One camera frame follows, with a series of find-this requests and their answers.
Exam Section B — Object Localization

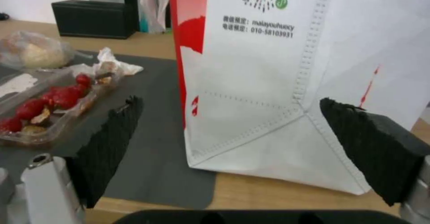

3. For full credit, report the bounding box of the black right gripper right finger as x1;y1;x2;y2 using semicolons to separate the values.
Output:
319;98;430;224

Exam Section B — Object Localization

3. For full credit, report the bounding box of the translucent plastic bag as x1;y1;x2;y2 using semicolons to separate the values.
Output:
139;0;172;34

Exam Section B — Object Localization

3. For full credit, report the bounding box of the grey desk mat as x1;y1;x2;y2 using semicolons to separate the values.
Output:
0;49;216;210

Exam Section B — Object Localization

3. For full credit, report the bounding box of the white red takeout bag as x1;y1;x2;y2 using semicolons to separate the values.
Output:
167;0;430;196

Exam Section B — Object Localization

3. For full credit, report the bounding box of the clear bag with bread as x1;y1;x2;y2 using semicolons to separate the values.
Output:
0;31;75;70

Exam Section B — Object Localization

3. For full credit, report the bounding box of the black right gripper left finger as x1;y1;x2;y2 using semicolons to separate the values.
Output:
0;95;144;224

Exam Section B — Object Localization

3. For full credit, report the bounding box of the black leather box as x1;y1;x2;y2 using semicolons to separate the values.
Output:
51;0;140;40

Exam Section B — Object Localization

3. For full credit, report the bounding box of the crumpled white wrapper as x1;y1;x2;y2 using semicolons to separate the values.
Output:
93;47;144;77

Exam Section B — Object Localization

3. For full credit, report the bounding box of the clear plastic food tray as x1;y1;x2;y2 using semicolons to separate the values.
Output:
0;63;126;148

